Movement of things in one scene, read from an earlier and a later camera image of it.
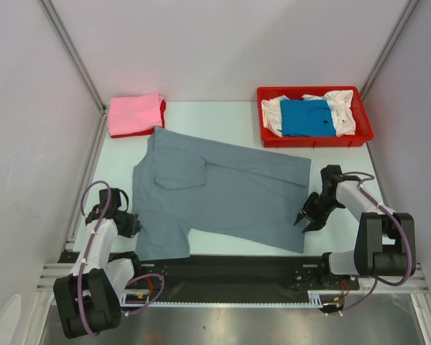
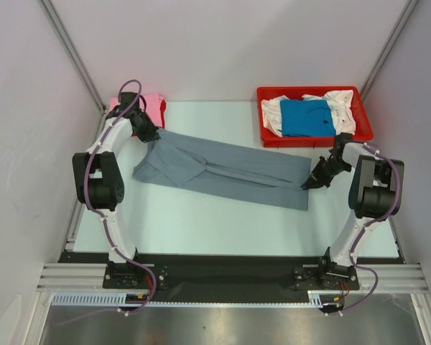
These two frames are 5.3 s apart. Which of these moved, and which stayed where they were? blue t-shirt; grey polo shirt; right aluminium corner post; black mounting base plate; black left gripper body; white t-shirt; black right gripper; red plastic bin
Moved: black left gripper body; grey polo shirt; black right gripper
Stayed: blue t-shirt; right aluminium corner post; black mounting base plate; white t-shirt; red plastic bin
